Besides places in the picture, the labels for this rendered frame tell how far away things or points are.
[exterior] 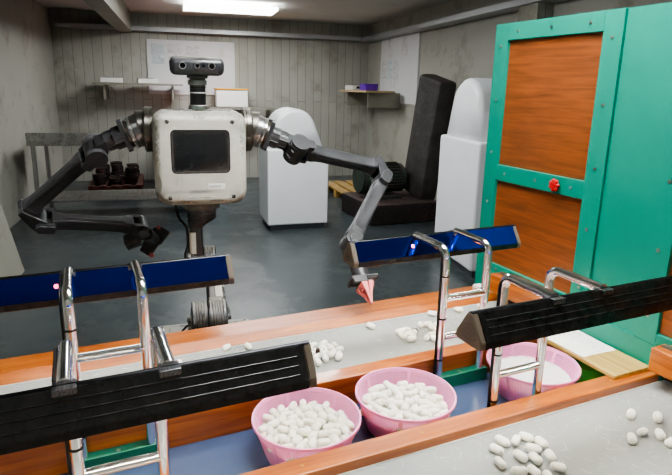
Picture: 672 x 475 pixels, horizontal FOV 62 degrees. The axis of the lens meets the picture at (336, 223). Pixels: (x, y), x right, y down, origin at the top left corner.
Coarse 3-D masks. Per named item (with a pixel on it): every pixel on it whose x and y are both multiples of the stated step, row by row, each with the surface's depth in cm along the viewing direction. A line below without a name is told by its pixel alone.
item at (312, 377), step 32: (256, 352) 93; (288, 352) 95; (64, 384) 82; (96, 384) 83; (128, 384) 85; (160, 384) 86; (192, 384) 88; (224, 384) 90; (256, 384) 92; (288, 384) 94; (0, 416) 77; (32, 416) 79; (64, 416) 80; (96, 416) 82; (128, 416) 83; (160, 416) 85; (0, 448) 76
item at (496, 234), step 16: (512, 224) 187; (368, 240) 164; (384, 240) 166; (400, 240) 168; (416, 240) 170; (448, 240) 174; (464, 240) 176; (496, 240) 181; (512, 240) 184; (352, 256) 160; (368, 256) 162; (384, 256) 164; (400, 256) 166; (416, 256) 168; (432, 256) 171
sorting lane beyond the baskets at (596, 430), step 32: (544, 416) 142; (576, 416) 142; (608, 416) 143; (640, 416) 143; (448, 448) 129; (480, 448) 129; (512, 448) 129; (576, 448) 130; (608, 448) 130; (640, 448) 130
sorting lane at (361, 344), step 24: (456, 312) 208; (288, 336) 184; (312, 336) 185; (336, 336) 185; (360, 336) 186; (384, 336) 186; (192, 360) 167; (360, 360) 169; (24, 384) 152; (48, 384) 152
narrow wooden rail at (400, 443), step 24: (576, 384) 153; (600, 384) 154; (624, 384) 154; (504, 408) 141; (528, 408) 141; (552, 408) 144; (408, 432) 130; (432, 432) 130; (456, 432) 131; (480, 432) 135; (312, 456) 121; (336, 456) 121; (360, 456) 121; (384, 456) 123
